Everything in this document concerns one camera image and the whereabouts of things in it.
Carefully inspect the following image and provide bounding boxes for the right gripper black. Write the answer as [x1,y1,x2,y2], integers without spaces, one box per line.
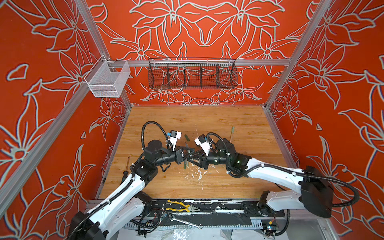
[188,146,233,169]

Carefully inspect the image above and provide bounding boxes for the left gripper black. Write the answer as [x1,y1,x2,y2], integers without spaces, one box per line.
[153,145,195,168]

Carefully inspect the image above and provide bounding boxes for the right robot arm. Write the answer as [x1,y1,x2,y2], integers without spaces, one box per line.
[195,137,334,218]

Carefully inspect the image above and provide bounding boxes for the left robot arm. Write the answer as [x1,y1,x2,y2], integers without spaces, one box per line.
[67,140,194,240]

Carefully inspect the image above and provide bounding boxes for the silver wrench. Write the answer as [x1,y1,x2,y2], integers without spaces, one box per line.
[169,214,203,230]

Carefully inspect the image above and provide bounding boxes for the white mesh basket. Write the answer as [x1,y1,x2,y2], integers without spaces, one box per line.
[85,60,131,98]

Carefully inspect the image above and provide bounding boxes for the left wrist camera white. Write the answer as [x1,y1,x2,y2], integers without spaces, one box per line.
[167,130,182,151]

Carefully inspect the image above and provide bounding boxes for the yellow handled pliers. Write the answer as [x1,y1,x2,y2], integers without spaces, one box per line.
[166,200,199,213]

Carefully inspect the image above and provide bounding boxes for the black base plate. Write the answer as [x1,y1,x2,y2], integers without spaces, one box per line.
[150,199,286,218]

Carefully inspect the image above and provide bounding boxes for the black wire basket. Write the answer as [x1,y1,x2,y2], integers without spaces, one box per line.
[148,57,238,90]

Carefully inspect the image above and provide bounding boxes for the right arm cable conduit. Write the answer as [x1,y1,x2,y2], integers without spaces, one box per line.
[206,131,360,208]

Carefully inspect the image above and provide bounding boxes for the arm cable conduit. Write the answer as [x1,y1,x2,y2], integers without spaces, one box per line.
[67,120,170,240]
[206,131,360,208]

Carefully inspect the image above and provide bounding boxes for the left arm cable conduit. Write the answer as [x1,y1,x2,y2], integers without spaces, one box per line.
[67,120,170,240]

